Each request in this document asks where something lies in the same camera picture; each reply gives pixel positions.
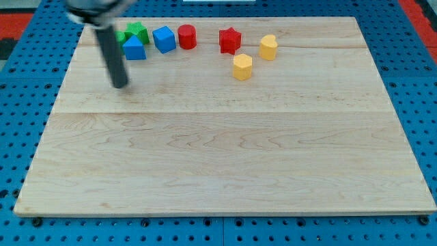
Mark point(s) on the blue triangle block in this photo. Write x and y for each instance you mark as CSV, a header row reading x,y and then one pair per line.
x,y
134,49

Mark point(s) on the green star block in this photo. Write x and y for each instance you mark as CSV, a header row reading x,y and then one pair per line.
x,y
137,29

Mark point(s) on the green cylinder block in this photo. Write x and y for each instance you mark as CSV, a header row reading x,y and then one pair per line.
x,y
120,37

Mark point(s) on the yellow hexagon block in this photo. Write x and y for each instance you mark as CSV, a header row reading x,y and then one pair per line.
x,y
242,67

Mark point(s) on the red star block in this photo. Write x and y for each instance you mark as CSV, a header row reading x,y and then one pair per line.
x,y
229,40

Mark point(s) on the red cylinder block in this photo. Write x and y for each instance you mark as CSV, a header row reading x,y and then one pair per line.
x,y
187,36

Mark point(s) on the blue cube block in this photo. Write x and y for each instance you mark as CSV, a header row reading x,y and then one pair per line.
x,y
164,39

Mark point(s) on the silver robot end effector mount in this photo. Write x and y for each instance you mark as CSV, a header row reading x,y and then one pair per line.
x,y
97,13

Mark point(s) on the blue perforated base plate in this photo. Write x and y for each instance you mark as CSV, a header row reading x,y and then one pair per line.
x,y
34,71

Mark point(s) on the light wooden board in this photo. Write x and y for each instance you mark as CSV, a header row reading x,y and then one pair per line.
x,y
311,133

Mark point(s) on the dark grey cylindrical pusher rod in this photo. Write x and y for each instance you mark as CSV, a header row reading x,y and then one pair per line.
x,y
112,55

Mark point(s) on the yellow heart block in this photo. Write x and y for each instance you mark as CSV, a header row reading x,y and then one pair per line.
x,y
268,47

